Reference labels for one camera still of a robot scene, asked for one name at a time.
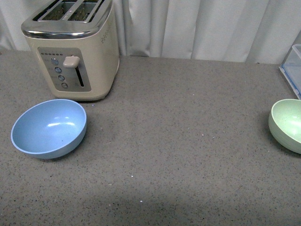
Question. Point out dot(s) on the green bowl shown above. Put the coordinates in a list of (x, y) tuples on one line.
[(285, 123)]

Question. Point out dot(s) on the blue bowl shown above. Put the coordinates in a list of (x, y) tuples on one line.
[(50, 129)]

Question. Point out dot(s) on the cream two-slot toaster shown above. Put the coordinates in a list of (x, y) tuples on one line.
[(76, 45)]

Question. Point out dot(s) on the white curtain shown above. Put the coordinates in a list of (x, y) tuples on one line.
[(251, 31)]

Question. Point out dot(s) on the clear plastic food container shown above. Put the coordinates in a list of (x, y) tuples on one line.
[(291, 69)]

